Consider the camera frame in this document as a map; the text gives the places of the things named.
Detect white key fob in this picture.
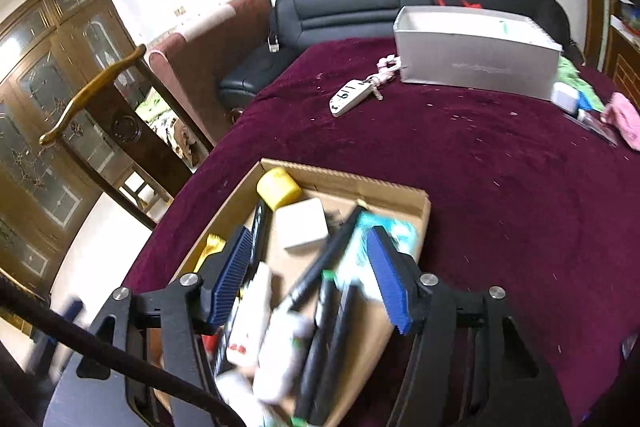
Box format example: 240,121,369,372
328,78,374,118

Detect white bottle green label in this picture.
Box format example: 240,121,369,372
214,369,261,427
252,309,314,404

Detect black marker olive cap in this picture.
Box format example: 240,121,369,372
319,281,362,426

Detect silver grey box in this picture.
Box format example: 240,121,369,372
392,5,561,100

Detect pink braided key cord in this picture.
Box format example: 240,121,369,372
367,54,404,100

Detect blue green box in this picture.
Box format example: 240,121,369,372
610,0,640,38

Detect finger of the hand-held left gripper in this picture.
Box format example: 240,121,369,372
60,298,84,324

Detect white charger cube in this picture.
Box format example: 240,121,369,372
551,82,581,113

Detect dark wooden chair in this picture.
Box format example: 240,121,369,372
39,44,217,229

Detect white box red marks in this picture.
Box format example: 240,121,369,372
227,261,274,366

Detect wooden glass door cabinet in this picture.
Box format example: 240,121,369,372
0,0,152,309

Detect black leather sofa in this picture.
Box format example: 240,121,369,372
217,0,584,114

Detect black cable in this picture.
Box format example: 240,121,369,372
0,279,247,427

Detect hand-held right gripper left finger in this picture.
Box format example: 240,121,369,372
74,225,256,414

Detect black marker grey cap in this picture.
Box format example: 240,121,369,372
286,204,369,309

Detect clear flat packet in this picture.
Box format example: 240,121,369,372
564,109,619,146

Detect green cloth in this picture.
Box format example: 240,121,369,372
555,56,616,113

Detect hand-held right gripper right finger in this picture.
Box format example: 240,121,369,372
365,225,557,427

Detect teal tissue pack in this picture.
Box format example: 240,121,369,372
335,211,421,304

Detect brown armchair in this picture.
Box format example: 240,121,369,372
144,0,274,148

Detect gold snack packet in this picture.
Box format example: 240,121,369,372
193,232,226,274

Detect pink cloth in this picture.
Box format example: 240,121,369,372
602,91,640,146

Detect black marker green cap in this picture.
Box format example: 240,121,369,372
294,270,337,421

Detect cardboard box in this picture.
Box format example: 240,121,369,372
150,158,432,427

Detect patterned cloth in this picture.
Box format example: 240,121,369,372
137,86,211,168

